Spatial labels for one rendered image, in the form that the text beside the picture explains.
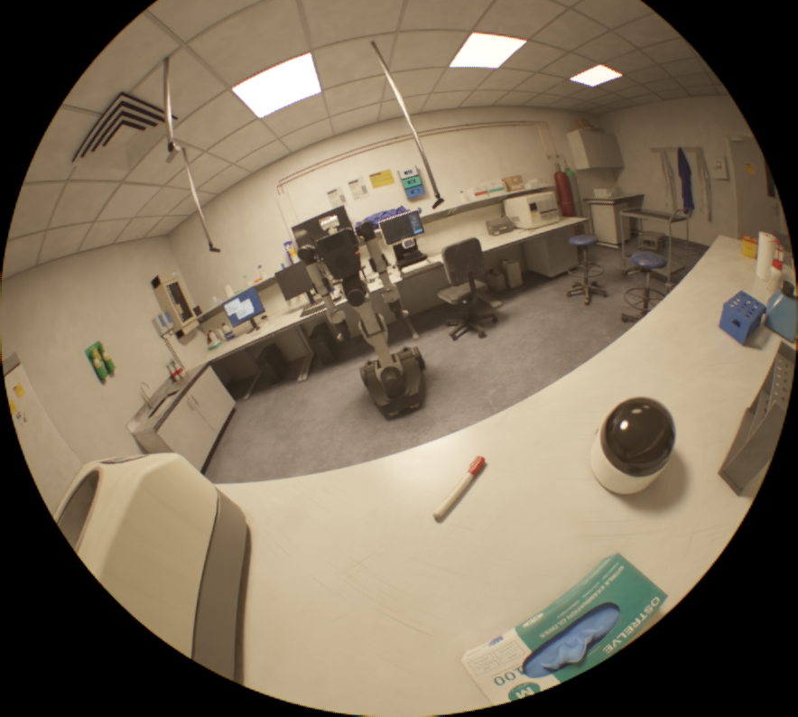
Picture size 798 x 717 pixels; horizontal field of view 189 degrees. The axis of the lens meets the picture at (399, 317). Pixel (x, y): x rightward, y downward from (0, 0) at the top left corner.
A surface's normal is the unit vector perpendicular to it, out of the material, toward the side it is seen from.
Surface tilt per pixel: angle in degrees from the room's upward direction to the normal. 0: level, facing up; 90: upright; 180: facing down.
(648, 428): 16
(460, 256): 90
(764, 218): 90
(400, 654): 0
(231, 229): 90
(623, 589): 0
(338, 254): 105
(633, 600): 0
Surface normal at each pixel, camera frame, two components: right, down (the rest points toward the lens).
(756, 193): -0.93, 0.36
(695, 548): -0.33, -0.87
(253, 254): 0.15, 0.35
